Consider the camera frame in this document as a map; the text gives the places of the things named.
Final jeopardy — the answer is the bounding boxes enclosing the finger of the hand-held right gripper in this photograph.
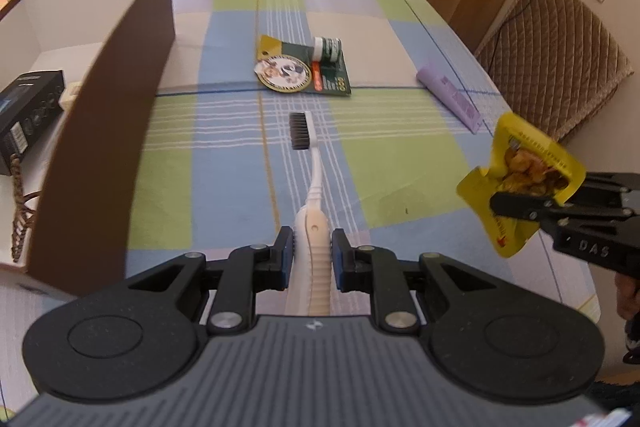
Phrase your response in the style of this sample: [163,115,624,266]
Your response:
[490,190,572,229]
[570,173,640,208]

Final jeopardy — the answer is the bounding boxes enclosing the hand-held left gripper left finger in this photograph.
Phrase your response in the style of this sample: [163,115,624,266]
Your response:
[127,226,295,336]

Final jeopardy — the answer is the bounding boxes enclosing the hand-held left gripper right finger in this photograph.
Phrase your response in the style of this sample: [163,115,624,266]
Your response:
[331,228,501,334]

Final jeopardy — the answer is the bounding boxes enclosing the white toothbrush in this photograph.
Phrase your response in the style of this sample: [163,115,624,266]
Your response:
[286,111,332,318]

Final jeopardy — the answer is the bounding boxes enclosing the yellow snack packet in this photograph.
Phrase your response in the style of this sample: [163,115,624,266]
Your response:
[456,112,587,259]

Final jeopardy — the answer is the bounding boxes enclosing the brown cardboard box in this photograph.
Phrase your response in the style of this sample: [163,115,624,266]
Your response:
[0,0,177,298]

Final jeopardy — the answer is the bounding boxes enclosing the braided cord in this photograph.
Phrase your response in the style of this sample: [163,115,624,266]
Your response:
[10,157,43,264]

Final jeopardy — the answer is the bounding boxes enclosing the black box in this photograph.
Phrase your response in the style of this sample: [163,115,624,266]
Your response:
[0,69,67,178]

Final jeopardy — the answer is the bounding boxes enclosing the plaid cloth desktop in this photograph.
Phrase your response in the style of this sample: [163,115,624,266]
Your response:
[125,0,601,323]

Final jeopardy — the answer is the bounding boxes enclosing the person's right hand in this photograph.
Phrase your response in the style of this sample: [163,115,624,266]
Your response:
[615,277,640,322]

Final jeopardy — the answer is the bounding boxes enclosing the purple tube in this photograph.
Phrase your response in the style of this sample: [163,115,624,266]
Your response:
[416,62,485,135]

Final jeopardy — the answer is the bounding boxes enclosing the brown quilted chair cushion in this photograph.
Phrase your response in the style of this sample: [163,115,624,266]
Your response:
[474,0,633,142]

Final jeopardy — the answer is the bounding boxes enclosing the green card packet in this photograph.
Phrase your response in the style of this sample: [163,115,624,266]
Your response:
[256,34,352,98]

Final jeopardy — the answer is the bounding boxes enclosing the small white green bottle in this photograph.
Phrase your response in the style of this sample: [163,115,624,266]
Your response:
[312,36,343,64]

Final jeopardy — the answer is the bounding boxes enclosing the white soft object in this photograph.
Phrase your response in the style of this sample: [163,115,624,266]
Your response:
[59,81,83,110]

